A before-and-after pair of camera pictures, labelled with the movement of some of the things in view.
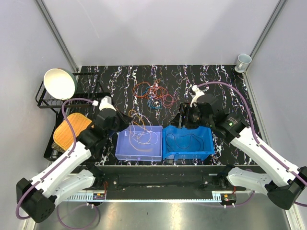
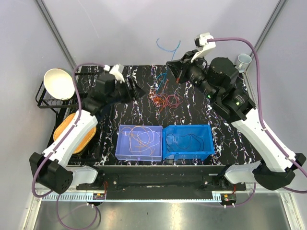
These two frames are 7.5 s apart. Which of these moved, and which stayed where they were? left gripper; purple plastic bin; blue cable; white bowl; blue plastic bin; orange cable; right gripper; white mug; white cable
Moved: right gripper; white cable; blue cable; left gripper; orange cable
Stayed: blue plastic bin; purple plastic bin; white bowl; white mug
